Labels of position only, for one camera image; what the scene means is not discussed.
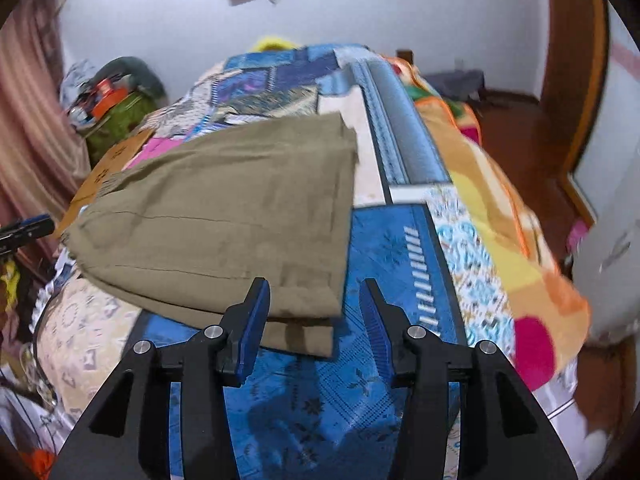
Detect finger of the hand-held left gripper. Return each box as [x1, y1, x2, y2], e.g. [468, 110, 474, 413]
[0, 214, 54, 253]

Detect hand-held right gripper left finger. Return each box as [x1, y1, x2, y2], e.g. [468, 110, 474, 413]
[48, 277, 271, 480]

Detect pile of clothes and bags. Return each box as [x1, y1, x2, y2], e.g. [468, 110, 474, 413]
[59, 56, 168, 166]

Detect dark grey cloth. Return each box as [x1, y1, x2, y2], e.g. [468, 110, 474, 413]
[422, 70, 487, 103]

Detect pink curtain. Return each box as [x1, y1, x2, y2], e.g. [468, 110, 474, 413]
[0, 0, 91, 271]

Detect yellow cloth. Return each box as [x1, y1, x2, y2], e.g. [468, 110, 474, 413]
[251, 35, 301, 53]

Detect blue patchwork bed sheet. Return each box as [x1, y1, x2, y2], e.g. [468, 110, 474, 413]
[30, 44, 516, 480]

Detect cardboard box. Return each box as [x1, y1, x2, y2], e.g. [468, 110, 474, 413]
[55, 129, 156, 241]

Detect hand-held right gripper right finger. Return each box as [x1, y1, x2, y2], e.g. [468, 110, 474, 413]
[361, 278, 581, 480]

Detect orange floral blanket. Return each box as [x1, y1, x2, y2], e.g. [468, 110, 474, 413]
[380, 55, 593, 393]

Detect olive green pants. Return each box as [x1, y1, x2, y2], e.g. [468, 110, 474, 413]
[64, 111, 360, 358]

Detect white door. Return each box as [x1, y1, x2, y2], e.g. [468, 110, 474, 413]
[570, 15, 640, 341]

